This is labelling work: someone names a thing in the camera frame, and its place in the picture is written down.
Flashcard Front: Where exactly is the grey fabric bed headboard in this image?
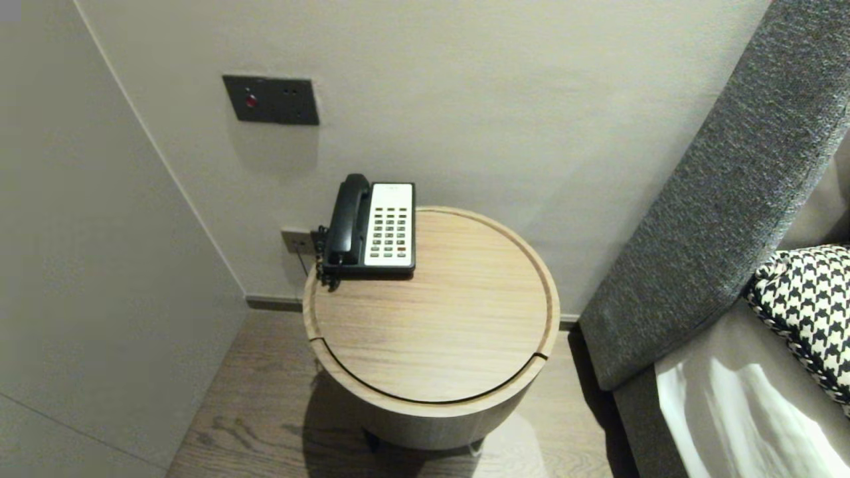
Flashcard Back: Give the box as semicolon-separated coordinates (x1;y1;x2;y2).
580;0;850;478

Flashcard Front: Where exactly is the black white houndstooth pillow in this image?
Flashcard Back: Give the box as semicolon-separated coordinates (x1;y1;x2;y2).
744;244;850;416

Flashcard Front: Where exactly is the black and white desk telephone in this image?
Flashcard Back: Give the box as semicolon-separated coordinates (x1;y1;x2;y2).
317;182;416;279

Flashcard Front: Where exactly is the grey wall socket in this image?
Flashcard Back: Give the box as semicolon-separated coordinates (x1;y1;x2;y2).
280;228;316;254

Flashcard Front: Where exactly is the dark wall switch panel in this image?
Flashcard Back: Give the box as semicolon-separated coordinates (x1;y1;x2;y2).
222;74;321;127

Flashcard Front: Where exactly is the white bed sheet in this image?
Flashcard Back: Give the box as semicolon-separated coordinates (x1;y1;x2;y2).
656;299;850;478

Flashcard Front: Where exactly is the round wooden side table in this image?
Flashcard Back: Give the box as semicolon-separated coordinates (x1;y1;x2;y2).
302;206;562;459

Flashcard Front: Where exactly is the black coiled telephone cord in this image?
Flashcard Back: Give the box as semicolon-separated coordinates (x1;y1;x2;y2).
312;224;343;291

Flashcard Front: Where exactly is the black telephone handset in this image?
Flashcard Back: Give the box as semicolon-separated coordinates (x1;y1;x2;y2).
327;173;373;266

